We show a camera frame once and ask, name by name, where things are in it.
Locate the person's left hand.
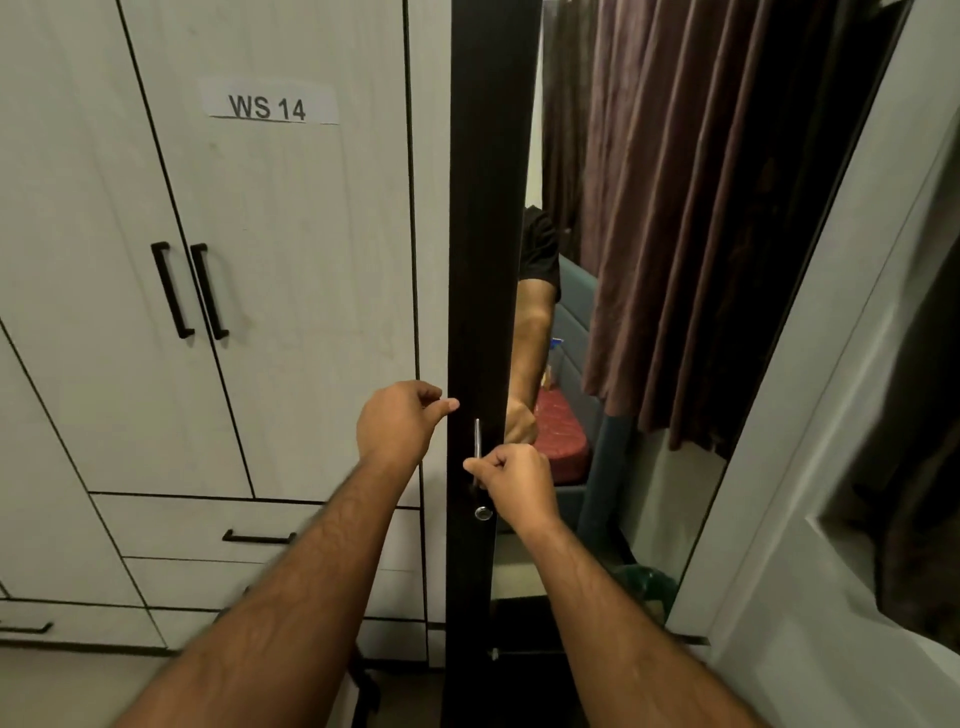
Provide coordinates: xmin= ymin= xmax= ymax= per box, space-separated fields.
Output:
xmin=355 ymin=380 xmax=461 ymax=470

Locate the person's right hand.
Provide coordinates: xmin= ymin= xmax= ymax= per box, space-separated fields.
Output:
xmin=462 ymin=443 xmax=561 ymax=536

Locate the person's right forearm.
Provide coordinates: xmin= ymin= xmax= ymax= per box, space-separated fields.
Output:
xmin=498 ymin=517 xmax=768 ymax=728

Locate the person's left forearm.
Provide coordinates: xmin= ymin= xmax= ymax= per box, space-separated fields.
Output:
xmin=112 ymin=450 xmax=423 ymax=728

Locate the white wooden wardrobe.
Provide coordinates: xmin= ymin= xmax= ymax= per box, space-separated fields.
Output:
xmin=0 ymin=0 xmax=453 ymax=670

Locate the dark brown wardrobe door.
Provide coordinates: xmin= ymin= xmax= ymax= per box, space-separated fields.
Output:
xmin=444 ymin=0 xmax=546 ymax=665

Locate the large door mirror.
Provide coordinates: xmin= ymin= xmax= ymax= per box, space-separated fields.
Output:
xmin=491 ymin=0 xmax=915 ymax=648

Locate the white door panel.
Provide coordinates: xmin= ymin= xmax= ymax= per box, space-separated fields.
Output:
xmin=665 ymin=0 xmax=960 ymax=728

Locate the white paper label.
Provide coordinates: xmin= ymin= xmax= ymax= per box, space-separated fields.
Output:
xmin=198 ymin=75 xmax=341 ymax=127

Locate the black wardrobe door handle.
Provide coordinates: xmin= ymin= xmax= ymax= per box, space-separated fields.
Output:
xmin=151 ymin=240 xmax=196 ymax=341
xmin=189 ymin=241 xmax=231 ymax=342

